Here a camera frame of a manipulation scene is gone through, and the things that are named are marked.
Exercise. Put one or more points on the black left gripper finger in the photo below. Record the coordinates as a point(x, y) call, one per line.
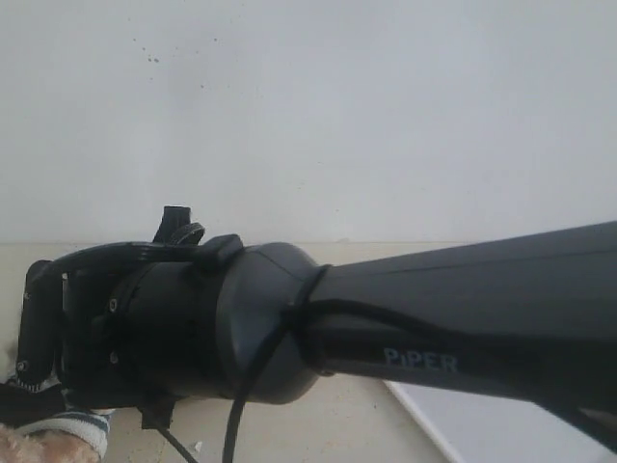
point(20, 407)

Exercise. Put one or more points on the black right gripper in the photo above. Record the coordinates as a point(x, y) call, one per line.
point(143, 337)

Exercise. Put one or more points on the teddy bear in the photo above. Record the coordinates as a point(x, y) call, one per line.
point(76, 435)

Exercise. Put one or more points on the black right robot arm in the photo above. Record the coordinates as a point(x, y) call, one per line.
point(531, 318)

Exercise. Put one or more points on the white rectangular plastic tray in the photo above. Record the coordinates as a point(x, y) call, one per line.
point(477, 428)

